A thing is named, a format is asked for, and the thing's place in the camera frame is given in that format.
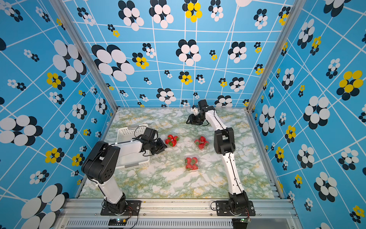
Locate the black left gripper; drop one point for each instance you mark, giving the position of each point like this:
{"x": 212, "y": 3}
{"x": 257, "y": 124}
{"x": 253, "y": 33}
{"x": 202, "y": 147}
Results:
{"x": 162, "y": 147}

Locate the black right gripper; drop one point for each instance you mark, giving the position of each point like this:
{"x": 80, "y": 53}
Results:
{"x": 192, "y": 120}

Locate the white perforated plastic basket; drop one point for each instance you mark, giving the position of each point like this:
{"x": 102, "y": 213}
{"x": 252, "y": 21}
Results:
{"x": 130, "y": 156}

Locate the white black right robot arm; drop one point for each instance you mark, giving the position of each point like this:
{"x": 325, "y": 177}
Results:
{"x": 224, "y": 145}

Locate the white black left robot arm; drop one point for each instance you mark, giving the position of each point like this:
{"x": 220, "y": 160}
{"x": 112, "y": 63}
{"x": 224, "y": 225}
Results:
{"x": 101, "y": 163}

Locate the small green circuit board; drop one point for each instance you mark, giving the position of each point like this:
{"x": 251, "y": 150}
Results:
{"x": 117, "y": 222}

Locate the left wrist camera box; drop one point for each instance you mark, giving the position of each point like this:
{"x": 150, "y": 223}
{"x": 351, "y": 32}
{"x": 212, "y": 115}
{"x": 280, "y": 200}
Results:
{"x": 150, "y": 135}

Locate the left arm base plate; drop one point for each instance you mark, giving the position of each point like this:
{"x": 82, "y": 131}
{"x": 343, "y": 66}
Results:
{"x": 122, "y": 208}

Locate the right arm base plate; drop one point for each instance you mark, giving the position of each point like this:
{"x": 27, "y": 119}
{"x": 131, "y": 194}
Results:
{"x": 225, "y": 208}

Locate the aluminium front rail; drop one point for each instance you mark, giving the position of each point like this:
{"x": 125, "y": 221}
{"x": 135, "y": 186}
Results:
{"x": 84, "y": 213}

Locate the aluminium corner post right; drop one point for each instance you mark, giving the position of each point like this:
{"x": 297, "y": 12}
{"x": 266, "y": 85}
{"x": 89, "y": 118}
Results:
{"x": 283, "y": 36}

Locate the aluminium corner post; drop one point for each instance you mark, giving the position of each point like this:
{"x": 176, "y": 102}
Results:
{"x": 75, "y": 36}
{"x": 283, "y": 36}

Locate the aluminium corner post left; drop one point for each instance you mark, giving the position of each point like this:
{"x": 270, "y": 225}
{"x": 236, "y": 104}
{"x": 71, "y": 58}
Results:
{"x": 75, "y": 36}

